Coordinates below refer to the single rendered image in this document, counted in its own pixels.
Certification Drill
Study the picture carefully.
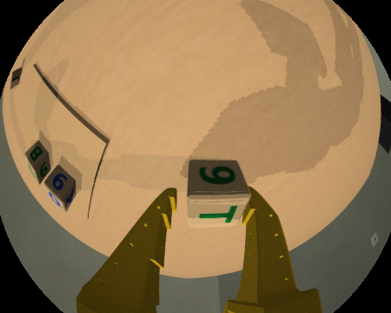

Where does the cream letter block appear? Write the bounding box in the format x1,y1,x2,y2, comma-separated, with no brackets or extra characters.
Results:
24,140,51,185
44,164,76,212
187,159,251,228
9,68,22,90

